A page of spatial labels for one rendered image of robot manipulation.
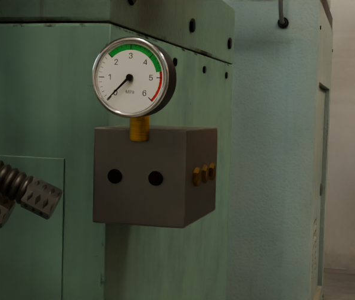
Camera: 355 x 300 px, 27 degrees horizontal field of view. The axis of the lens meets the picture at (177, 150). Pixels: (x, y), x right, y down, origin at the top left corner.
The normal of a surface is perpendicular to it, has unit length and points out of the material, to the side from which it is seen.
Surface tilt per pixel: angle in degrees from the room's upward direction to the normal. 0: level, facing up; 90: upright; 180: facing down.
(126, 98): 90
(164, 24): 90
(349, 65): 90
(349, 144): 90
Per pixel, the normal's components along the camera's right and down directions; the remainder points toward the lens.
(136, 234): 0.97, 0.04
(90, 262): -0.25, 0.04
